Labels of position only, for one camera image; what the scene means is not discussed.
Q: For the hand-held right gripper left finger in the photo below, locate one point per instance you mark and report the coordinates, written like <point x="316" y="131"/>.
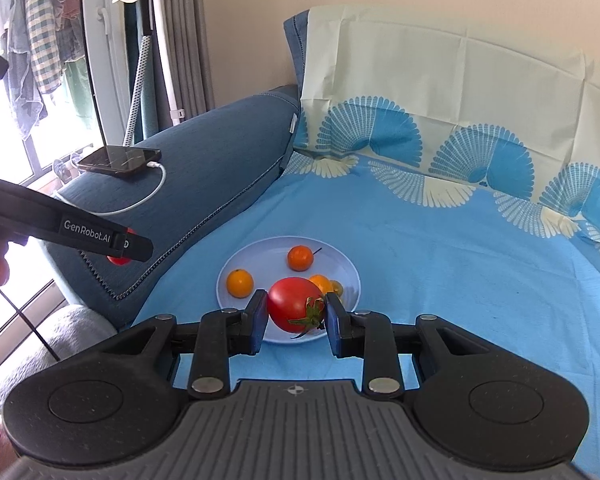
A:
<point x="257" y="320"/>

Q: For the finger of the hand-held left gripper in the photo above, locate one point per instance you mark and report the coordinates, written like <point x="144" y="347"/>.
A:
<point x="137" y="250"/>

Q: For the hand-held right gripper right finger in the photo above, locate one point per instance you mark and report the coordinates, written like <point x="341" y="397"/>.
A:
<point x="333" y="325"/>

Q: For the red cherry tomato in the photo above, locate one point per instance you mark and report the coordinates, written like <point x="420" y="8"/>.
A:
<point x="117" y="260"/>
<point x="292" y="305"/>

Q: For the tan longan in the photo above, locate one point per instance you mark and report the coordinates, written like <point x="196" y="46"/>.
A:
<point x="337" y="287"/>

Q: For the small orange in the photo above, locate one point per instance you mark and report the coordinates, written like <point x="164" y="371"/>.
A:
<point x="300" y="257"/>
<point x="240" y="282"/>
<point x="322" y="282"/>

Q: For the light blue plate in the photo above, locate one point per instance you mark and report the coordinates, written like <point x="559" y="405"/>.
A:
<point x="270" y="270"/>

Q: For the black smartphone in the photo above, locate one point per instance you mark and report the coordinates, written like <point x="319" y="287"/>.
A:
<point x="117" y="159"/>

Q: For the blue fan-print sheet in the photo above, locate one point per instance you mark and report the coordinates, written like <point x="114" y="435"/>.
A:
<point x="430" y="270"/>

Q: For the blue denim sofa armrest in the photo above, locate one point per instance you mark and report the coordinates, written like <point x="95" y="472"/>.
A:
<point x="205" y="160"/>

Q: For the grey cushion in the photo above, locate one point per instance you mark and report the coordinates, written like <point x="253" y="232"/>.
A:
<point x="45" y="345"/>

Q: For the hanging plaid shirt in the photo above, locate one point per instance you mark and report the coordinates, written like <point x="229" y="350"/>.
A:
<point x="42" y="25"/>

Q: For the white steamer pole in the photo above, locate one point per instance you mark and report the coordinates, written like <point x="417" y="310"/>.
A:
<point x="167" y="60"/>

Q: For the grey curtain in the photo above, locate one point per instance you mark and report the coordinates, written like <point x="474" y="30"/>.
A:
<point x="190" y="35"/>

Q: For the blue denim back cushion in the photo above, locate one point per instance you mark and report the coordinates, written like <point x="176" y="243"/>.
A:
<point x="295" y="55"/>

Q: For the white window frame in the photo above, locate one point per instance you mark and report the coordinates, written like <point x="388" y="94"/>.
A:
<point x="100" y="60"/>

